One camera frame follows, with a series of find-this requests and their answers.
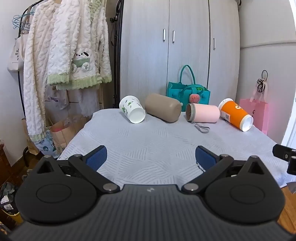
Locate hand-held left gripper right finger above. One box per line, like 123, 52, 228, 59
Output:
181, 146, 266, 194

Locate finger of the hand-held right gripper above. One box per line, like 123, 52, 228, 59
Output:
272, 144, 296, 176

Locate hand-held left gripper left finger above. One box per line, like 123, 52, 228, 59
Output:
35, 146, 121, 194

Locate pink tumbler cup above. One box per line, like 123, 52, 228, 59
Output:
185, 103, 220, 123

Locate orange paper cup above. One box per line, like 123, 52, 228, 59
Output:
218, 98, 254, 132

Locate white cup with green print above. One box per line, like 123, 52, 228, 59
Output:
119, 95, 146, 124

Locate beige tumbler cup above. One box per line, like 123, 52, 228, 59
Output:
145, 93, 182, 123

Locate pink paper bag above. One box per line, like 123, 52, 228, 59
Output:
239, 79, 269, 136

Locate blue and white plastic package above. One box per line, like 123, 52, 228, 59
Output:
35, 129, 61, 159

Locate grey quilted table cloth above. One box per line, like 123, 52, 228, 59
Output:
57, 108, 296, 189

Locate pale grey garment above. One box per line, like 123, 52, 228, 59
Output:
45, 85, 100, 117

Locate teal felt handbag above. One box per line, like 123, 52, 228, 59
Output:
166, 65, 211, 112

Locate black tripod stand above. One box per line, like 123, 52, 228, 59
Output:
109, 0, 123, 109

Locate dark bag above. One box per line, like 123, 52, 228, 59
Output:
0, 181, 21, 217

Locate white fluffy robe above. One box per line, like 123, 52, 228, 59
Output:
23, 0, 61, 150

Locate grey wardrobe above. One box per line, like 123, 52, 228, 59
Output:
119, 0, 241, 111

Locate white fluffy jacket green trim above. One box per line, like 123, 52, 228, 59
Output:
47, 0, 113, 91

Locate white tote bag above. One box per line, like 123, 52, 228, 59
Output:
7, 35, 26, 73

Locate grey wrist strap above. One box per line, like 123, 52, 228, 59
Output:
194, 122, 210, 134

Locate black hair ties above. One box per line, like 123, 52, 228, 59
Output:
256, 70, 269, 93

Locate teal wire hangers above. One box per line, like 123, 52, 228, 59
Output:
12, 5, 37, 32

